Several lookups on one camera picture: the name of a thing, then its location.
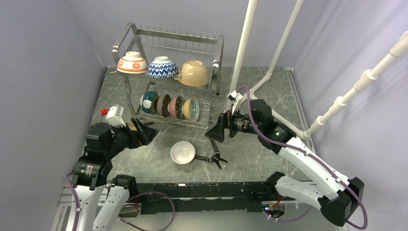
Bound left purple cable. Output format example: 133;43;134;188
65;172;176;231

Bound steel dish rack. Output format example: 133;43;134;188
112;23;224;130

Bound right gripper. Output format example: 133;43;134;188
205;103;261;142

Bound aluminium rail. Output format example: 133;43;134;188
58;183;341;206

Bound red patterned bowl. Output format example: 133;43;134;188
147;56;179;78

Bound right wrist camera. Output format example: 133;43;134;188
227;90;243;115

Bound plain white bowl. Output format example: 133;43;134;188
170;141;195;165

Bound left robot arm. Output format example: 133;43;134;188
66;118;159;231

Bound beige dark rimmed bowl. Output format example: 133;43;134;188
156;94;171;117

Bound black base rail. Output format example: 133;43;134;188
128;181;292;215

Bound orange floral bowl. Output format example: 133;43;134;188
117;51;148;74

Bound teal white bowl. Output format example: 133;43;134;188
140;91;158;115

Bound yellow handled pliers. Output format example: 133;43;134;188
127;122;154;131

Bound white pipe frame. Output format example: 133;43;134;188
224;0;408;141

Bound brown floral bowl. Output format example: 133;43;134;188
168;96;185;119

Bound yellow teal patterned bowl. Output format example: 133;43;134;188
182;97;200;122

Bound black pliers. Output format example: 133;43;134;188
194;137;229;170

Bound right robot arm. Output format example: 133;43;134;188
205;99;368;230

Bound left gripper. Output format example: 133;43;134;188
104;116;158;157

